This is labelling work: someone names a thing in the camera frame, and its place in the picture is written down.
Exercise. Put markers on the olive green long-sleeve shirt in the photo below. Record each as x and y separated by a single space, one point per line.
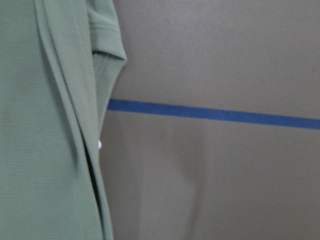
59 61

